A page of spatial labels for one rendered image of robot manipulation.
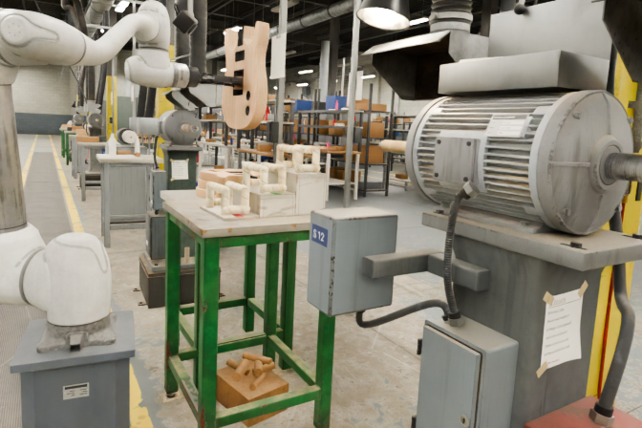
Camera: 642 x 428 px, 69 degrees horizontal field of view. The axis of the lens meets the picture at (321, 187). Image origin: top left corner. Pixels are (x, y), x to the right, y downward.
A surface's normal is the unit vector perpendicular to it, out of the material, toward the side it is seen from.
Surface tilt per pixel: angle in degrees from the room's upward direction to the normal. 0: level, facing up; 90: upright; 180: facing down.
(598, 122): 83
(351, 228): 90
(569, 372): 90
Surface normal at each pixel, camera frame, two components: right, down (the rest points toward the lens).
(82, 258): 0.59, -0.23
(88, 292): 0.66, 0.10
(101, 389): 0.39, 0.13
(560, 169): 0.04, 0.14
